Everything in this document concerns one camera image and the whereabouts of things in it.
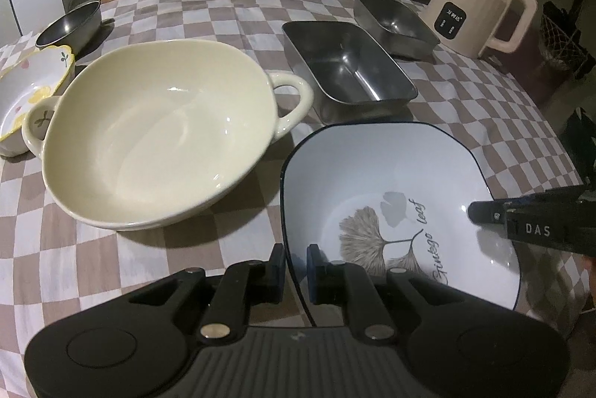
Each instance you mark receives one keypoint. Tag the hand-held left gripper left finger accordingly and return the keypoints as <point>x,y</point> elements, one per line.
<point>278,272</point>

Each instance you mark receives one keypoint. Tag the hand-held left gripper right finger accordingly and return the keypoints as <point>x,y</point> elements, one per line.
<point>315,277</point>

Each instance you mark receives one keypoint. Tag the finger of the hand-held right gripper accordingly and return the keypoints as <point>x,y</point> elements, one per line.
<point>489,212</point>

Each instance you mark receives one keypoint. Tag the white square leaf-print bowl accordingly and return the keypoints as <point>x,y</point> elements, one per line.
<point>396,174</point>

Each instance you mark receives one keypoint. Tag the steel rectangular tray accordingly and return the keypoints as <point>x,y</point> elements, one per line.
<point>344,63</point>
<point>396,18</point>

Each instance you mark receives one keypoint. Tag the flower-shaped yellow-rimmed bowl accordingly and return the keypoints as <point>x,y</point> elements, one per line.
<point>23,81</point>

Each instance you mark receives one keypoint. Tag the round steel bowl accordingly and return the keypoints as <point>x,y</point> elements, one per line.
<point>70,28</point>

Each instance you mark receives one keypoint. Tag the brown white checkered cloth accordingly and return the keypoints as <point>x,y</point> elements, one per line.
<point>186,263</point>

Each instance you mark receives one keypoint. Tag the dark net basket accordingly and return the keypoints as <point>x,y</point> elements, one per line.
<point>568,49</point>

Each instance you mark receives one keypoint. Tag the cream electric kettle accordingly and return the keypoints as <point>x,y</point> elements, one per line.
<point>465,7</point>

